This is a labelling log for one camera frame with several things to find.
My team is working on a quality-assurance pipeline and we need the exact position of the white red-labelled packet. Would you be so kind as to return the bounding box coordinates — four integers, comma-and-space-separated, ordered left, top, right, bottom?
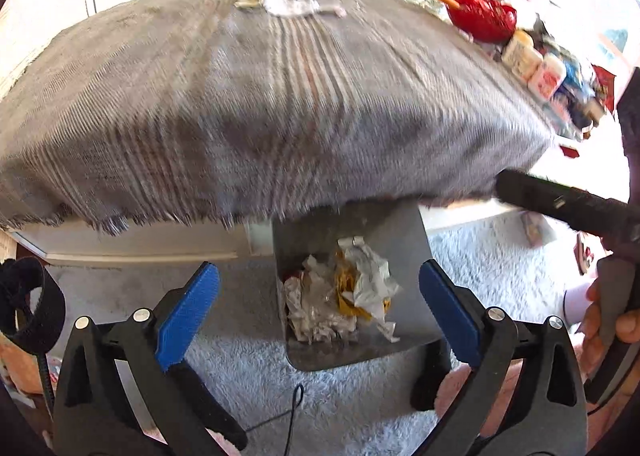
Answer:
527, 53, 568, 102

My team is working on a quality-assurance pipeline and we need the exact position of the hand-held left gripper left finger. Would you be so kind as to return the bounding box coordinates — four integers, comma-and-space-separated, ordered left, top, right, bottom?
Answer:
52, 261, 248, 456

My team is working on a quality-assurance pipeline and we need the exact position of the black velcro strap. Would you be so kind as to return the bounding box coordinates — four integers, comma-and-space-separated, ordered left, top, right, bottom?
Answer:
0, 257, 67, 354

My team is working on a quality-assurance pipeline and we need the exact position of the clear plastic wrap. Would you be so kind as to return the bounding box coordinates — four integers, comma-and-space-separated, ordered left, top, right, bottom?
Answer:
284, 256, 358, 344

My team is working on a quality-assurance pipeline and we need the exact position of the pile of colourful packages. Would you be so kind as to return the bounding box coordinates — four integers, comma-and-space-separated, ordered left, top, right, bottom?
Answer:
542, 36, 616, 137

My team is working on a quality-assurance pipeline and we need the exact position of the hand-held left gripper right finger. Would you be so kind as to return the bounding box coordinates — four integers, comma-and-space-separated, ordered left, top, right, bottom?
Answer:
410, 258, 588, 456

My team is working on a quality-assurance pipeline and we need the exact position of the red plastic bag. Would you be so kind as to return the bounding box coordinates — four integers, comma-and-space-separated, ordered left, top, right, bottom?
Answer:
445, 0, 518, 44

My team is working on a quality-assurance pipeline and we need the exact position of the white fluffy rug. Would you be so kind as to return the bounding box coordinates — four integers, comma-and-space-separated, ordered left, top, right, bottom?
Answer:
47, 208, 616, 456

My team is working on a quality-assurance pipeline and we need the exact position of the grey trash bin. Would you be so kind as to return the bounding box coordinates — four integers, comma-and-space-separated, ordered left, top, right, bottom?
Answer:
271, 201, 453, 373

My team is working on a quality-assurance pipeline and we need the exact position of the person's right hand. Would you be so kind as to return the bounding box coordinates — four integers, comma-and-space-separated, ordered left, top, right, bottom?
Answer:
574, 276, 640, 379

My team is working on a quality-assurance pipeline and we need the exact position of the thin black cable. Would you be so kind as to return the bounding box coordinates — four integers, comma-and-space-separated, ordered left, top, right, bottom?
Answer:
245, 382, 306, 456

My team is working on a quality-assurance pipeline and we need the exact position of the yellow wrapper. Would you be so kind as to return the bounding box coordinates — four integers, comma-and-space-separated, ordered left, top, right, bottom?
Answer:
332, 261, 393, 322

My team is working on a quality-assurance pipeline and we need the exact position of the grey plaid blanket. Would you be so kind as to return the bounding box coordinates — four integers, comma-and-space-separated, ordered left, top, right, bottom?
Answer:
0, 0, 556, 237

